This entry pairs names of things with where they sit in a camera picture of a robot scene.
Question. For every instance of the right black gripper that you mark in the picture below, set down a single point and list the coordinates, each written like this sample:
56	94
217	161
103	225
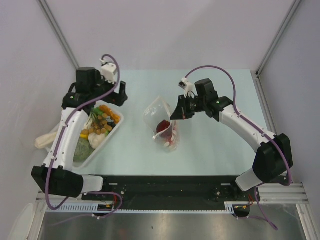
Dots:
181	112

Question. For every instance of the white cauliflower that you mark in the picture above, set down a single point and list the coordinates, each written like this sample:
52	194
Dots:
96	139

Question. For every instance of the white slotted cable duct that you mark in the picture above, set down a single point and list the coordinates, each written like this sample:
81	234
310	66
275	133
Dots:
104	208

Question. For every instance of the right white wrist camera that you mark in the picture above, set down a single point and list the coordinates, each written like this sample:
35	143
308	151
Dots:
187	86

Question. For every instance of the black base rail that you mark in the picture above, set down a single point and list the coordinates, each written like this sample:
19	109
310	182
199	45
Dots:
177	192

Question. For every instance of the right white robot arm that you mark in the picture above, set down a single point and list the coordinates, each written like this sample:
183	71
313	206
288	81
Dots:
273	153

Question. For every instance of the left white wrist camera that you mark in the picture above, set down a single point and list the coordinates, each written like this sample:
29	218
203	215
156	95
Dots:
108	71

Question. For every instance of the orange carrot pieces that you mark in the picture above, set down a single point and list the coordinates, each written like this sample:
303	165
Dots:
107	112

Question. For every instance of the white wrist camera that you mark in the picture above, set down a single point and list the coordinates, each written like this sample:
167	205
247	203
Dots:
187	86
108	71

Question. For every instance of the yellow pepper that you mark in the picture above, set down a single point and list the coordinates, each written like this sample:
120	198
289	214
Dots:
84	134

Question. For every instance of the green broccoli head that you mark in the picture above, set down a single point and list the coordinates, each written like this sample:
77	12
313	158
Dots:
83	150

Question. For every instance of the white daikon radish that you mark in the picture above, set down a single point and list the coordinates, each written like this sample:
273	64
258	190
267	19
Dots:
45	140

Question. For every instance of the polka dot zip bag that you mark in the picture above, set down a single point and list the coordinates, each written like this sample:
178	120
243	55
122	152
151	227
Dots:
158	111

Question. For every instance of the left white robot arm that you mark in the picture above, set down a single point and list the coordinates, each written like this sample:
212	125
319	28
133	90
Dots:
56	176

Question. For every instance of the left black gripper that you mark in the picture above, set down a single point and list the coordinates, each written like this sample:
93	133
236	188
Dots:
118	99

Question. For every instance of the white plastic food tray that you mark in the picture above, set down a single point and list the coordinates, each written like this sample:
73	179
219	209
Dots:
68	134

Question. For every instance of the brown longan bunch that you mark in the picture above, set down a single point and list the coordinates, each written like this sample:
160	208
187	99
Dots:
99	126

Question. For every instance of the red watermelon slice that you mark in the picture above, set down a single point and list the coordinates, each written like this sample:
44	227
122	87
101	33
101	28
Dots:
164	129

